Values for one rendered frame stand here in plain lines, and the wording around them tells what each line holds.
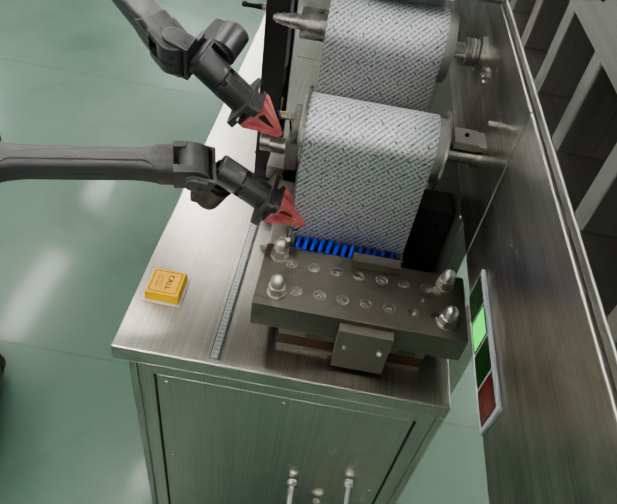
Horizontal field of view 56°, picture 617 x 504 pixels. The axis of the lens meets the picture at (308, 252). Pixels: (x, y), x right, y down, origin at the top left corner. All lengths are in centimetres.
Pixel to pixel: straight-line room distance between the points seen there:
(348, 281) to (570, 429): 60
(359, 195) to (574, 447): 64
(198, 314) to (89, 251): 148
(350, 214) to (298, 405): 40
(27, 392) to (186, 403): 105
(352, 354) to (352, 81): 56
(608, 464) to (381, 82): 89
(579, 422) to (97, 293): 208
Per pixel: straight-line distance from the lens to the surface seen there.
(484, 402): 84
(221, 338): 116
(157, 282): 123
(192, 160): 106
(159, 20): 112
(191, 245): 133
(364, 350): 109
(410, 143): 105
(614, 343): 59
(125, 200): 286
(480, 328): 90
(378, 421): 122
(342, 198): 111
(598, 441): 58
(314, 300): 107
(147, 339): 117
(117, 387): 219
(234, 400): 123
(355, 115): 105
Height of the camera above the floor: 184
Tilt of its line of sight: 45 degrees down
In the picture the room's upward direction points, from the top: 10 degrees clockwise
